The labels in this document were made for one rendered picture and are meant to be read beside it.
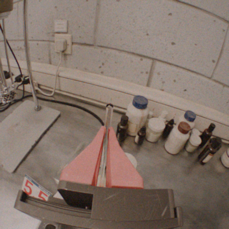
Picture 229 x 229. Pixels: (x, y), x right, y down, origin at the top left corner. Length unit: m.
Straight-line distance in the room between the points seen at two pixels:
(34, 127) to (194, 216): 0.58
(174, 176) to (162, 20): 0.49
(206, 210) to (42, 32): 0.90
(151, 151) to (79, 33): 0.50
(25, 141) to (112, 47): 0.44
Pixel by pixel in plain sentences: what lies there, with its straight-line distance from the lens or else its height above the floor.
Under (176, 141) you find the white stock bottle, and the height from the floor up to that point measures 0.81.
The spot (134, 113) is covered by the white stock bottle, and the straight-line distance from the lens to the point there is 0.45.
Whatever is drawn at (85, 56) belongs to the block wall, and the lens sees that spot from 0.60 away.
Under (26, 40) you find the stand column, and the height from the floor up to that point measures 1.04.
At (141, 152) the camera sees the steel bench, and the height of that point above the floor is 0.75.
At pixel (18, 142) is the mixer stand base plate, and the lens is 0.52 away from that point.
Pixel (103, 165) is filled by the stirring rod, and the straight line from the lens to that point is 0.19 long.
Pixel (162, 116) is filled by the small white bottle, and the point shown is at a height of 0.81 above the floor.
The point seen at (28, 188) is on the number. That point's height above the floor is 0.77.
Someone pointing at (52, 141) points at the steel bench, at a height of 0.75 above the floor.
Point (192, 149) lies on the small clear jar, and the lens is 0.54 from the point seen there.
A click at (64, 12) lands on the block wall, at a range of 0.62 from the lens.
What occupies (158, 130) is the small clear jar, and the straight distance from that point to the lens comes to 0.47.
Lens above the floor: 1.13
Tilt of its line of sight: 40 degrees down
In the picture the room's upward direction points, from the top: 9 degrees clockwise
